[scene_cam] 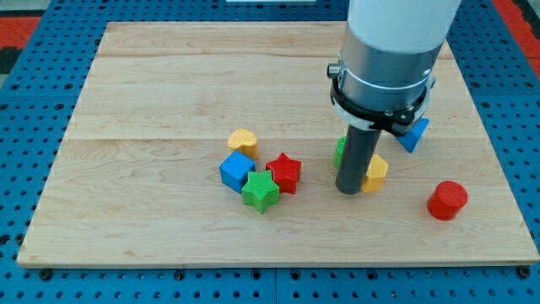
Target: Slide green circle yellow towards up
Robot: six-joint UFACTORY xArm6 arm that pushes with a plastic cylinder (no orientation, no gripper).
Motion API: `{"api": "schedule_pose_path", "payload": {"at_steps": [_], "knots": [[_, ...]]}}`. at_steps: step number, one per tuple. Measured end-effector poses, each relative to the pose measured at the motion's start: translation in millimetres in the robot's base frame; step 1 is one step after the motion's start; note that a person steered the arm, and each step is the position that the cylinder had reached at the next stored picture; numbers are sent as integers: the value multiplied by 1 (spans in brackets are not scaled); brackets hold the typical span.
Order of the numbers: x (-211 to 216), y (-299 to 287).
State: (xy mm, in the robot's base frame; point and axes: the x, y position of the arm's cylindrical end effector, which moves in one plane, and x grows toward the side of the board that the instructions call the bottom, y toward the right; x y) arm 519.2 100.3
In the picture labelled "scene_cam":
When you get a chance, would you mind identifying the red cylinder block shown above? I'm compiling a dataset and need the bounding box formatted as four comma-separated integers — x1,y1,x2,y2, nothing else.
426,181,469,221

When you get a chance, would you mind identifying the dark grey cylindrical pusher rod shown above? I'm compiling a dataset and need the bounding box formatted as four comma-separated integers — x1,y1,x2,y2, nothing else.
335,126,381,195

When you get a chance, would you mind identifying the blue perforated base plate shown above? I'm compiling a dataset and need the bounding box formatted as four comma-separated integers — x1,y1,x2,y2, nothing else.
1,0,539,303

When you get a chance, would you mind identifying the blue cube block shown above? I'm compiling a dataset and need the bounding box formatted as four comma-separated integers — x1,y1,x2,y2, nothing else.
219,151,256,193

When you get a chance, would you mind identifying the blue triangle block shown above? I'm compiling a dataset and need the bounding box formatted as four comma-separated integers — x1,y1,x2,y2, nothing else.
396,118,430,153

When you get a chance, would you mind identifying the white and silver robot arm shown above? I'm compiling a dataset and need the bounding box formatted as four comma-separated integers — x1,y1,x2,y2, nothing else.
327,0,461,194

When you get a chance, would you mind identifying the yellow pentagon block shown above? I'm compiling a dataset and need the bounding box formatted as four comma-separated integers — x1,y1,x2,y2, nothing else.
361,155,389,193

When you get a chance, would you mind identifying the yellow heart block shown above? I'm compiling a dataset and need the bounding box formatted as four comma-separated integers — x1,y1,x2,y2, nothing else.
228,128,258,160

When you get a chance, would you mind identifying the green circle block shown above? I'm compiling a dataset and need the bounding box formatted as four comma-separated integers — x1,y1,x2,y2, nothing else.
333,136,346,169

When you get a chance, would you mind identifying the red star block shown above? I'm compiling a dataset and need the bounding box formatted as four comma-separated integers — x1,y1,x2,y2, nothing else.
265,152,302,194

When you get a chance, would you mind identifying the green star block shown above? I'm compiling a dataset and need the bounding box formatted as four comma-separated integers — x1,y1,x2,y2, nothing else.
241,171,280,214

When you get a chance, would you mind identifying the light wooden board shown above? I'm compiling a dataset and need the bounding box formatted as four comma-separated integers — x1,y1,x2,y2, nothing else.
18,22,539,269

